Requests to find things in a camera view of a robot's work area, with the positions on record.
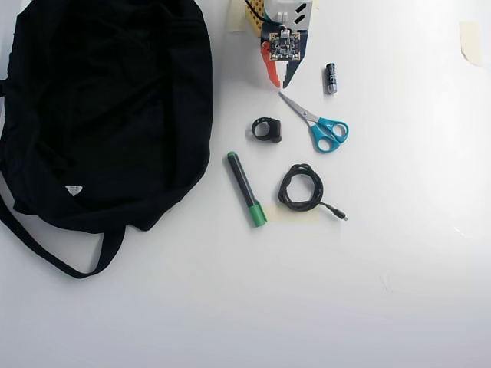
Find slate grey gripper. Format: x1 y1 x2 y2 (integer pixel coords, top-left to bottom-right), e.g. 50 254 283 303
259 28 311 90

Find black usb cable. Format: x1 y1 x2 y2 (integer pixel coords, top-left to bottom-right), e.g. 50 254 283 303
277 163 350 223

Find black fabric bag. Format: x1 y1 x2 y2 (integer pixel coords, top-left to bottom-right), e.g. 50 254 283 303
0 0 215 280

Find black cylindrical battery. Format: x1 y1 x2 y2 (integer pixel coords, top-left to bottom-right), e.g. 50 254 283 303
323 61 339 95

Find narrow beige masking tape strip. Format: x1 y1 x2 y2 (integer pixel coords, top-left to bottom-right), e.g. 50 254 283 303
229 0 247 33

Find green capped black marker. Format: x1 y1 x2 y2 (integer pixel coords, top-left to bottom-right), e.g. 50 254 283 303
225 150 269 229

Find wide beige masking tape piece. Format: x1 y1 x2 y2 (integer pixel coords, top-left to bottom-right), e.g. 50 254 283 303
267 200 321 227

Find torn beige masking tape piece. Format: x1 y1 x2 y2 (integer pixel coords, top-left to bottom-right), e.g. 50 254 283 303
458 19 483 68

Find camera circuit board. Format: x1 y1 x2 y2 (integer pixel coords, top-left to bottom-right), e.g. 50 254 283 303
262 31 305 63

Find yellow perforated base plate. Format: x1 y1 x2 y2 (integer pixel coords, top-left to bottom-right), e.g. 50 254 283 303
243 0 270 38

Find black ring strap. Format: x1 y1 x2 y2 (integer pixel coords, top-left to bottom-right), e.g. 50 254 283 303
251 116 284 145

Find thin black camera cable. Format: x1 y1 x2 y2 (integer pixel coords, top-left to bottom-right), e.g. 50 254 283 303
244 0 278 25

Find blue handled scissors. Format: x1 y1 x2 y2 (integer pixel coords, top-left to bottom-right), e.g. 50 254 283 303
278 90 351 155

